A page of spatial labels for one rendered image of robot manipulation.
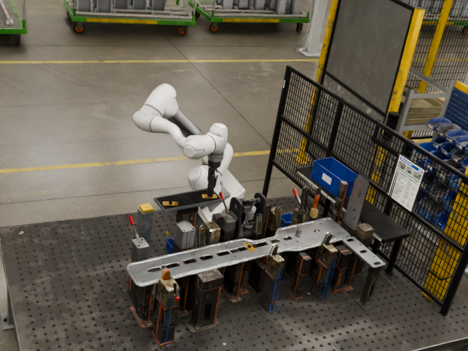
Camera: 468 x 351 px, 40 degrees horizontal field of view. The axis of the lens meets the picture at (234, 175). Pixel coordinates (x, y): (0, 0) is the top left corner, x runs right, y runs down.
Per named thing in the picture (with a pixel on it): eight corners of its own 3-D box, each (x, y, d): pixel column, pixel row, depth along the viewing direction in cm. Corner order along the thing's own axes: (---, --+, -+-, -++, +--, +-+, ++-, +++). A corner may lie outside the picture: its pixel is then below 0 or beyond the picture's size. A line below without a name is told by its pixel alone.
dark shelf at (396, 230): (382, 244, 377) (384, 239, 375) (295, 172, 441) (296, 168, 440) (409, 237, 388) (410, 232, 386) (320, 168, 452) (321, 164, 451)
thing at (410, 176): (411, 214, 384) (425, 169, 369) (386, 195, 400) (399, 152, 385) (414, 213, 385) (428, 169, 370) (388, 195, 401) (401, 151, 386)
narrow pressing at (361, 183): (355, 230, 387) (368, 181, 370) (343, 219, 395) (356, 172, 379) (356, 229, 387) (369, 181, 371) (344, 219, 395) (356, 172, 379)
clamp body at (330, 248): (317, 302, 369) (330, 254, 352) (306, 290, 377) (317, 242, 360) (329, 299, 373) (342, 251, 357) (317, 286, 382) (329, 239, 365)
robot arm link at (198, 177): (197, 200, 426) (178, 182, 412) (210, 177, 432) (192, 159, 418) (214, 204, 415) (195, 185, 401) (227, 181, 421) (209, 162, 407)
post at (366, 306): (365, 310, 368) (378, 271, 354) (353, 299, 376) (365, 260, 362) (374, 308, 371) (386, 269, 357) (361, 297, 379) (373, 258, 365)
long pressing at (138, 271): (140, 291, 311) (140, 289, 310) (122, 264, 327) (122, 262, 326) (353, 237, 381) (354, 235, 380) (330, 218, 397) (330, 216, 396)
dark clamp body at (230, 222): (217, 279, 374) (226, 225, 356) (207, 266, 384) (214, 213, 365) (232, 275, 380) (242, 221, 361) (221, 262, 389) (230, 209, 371)
